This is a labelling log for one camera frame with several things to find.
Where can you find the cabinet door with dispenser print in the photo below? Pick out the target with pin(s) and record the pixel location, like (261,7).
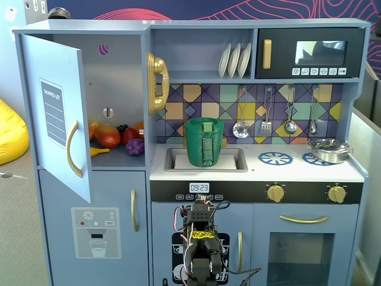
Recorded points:
(98,190)

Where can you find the gold toy telephone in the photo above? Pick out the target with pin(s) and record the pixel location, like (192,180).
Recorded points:
(157,64)

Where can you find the white toy plate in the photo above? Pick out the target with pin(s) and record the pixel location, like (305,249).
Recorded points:
(244,61)
(224,61)
(234,61)

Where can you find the yellow bean bag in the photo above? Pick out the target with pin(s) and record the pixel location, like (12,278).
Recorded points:
(12,137)

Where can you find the yellow orange toy fruit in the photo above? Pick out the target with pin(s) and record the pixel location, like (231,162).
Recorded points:
(92,128)

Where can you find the yellow toy banana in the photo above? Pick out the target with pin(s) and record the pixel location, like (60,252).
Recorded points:
(99,151)

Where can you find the red toy strawberry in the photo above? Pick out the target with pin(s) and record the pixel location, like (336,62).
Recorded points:
(129,135)

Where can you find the gold stove knob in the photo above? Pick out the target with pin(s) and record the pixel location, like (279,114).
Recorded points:
(337,194)
(275,193)

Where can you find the white paper tag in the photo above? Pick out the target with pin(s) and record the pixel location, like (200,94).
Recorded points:
(10,12)

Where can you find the round grey floor socket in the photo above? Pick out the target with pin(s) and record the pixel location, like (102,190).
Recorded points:
(6,175)

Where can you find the purple toy grapes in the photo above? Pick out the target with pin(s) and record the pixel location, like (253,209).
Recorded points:
(135,147)

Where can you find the round toy orange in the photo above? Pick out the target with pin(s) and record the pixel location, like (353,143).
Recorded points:
(139,127)

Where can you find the steel pot with lid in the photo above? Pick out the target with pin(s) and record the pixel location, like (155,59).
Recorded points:
(329,150)

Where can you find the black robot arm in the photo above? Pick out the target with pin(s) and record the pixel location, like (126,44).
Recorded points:
(199,268)

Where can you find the grey toy sink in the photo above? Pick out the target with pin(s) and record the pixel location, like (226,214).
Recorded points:
(168,167)

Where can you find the steel skimmer spoon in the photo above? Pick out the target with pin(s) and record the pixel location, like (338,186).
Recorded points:
(240,130)

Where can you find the dishwasher door with black print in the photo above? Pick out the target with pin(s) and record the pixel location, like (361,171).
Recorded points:
(160,214)

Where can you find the steel ladle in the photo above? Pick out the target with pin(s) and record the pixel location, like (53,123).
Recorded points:
(290,127)

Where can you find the oven door with window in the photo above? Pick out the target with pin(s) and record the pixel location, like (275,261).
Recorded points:
(262,217)

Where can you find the black oven control panel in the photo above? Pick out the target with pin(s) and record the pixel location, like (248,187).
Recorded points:
(238,192)

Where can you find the gold toy faucet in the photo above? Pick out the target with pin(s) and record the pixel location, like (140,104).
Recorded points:
(224,142)

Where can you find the orange red toy mango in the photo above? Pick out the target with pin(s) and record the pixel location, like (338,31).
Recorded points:
(107,136)

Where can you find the blue toy play kitchen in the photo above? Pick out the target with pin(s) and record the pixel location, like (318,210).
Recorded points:
(196,50)

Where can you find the dark toy grapes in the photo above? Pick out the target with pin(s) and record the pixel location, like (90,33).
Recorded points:
(121,128)

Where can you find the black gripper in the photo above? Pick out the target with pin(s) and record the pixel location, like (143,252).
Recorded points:
(203,206)

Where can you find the cabinet door with shopping list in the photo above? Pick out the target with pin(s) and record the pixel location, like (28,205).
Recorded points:
(53,65)

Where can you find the steel slotted spatula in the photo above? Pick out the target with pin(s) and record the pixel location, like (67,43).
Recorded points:
(265,129)

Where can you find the grey panel with labels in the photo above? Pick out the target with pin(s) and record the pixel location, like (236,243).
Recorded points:
(34,13)

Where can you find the black toy microwave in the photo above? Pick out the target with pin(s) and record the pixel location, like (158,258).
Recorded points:
(282,53)

